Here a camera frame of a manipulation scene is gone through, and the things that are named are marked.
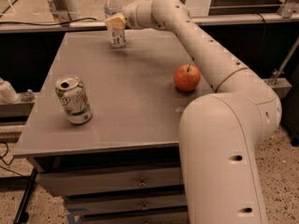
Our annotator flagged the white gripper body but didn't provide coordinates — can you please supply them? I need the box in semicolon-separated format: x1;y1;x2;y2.
122;0;152;29

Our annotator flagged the clear plastic water bottle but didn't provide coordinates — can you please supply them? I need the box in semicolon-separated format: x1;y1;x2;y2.
104;0;126;48

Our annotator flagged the bottom grey drawer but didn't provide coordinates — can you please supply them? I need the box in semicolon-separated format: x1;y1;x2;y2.
81;211;188;224

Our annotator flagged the black cable on floor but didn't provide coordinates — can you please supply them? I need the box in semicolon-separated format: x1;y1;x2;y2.
0;141;26;177

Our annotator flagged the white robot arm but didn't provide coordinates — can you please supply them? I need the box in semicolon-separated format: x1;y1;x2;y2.
105;0;282;224

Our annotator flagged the white green soda can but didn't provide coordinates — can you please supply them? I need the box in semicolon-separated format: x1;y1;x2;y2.
55;75;93;125

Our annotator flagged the black stand leg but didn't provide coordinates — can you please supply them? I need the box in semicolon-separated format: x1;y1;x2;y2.
13;169;37;224

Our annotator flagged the black cable on rail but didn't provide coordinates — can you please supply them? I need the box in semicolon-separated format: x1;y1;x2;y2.
0;17;98;27

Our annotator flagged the white cylinder at left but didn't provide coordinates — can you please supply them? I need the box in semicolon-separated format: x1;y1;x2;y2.
0;77;19;104

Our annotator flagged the top grey drawer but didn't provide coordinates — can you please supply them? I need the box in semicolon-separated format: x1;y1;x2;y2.
36;166;182;196

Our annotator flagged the red apple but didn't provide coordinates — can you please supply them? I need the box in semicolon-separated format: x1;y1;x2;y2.
174;64;201;92

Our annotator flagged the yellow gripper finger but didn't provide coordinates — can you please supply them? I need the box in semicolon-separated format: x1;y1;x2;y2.
105;13;126;30

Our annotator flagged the grey drawer cabinet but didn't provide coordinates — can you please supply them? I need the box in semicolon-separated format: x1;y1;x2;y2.
14;29;211;219

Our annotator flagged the grey metal rail frame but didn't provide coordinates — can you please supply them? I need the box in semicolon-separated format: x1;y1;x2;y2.
0;0;299;34

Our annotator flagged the middle grey drawer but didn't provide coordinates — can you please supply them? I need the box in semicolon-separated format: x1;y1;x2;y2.
64;193;187;216

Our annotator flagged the grey drawer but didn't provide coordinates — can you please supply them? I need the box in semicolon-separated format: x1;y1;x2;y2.
36;166;182;196
81;211;188;224
64;193;187;216

